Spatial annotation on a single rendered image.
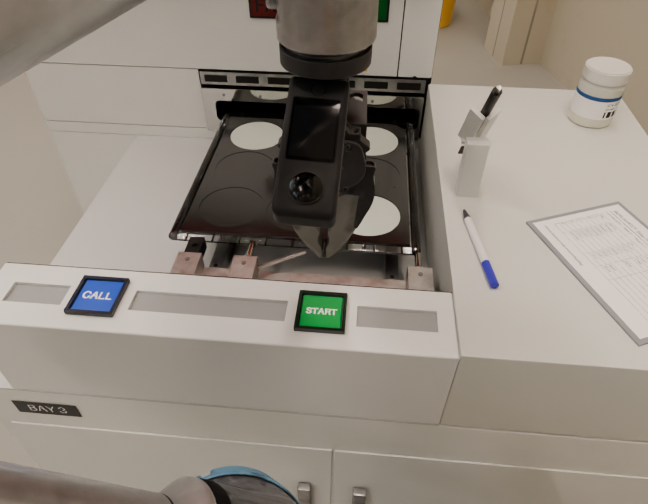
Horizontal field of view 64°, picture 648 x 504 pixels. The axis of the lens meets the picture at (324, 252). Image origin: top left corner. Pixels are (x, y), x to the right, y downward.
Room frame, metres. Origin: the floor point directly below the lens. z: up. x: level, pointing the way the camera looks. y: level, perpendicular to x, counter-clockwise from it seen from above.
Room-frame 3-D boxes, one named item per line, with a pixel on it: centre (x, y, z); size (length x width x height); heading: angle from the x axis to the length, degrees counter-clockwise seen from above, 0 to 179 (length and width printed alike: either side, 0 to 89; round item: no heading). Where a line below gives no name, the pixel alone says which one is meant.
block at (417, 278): (0.46, -0.13, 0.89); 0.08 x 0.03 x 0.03; 175
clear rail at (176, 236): (0.56, 0.05, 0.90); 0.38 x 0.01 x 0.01; 85
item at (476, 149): (0.61, -0.20, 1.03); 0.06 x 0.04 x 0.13; 175
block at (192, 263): (0.49, 0.19, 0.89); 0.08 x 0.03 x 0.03; 175
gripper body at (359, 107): (0.40, 0.00, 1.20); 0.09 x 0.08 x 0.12; 176
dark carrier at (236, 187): (0.74, 0.03, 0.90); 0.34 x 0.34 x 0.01; 85
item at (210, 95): (0.95, 0.03, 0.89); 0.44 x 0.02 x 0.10; 85
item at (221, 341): (0.38, 0.13, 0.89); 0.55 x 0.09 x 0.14; 85
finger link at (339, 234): (0.40, -0.02, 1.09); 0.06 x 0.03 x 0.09; 176
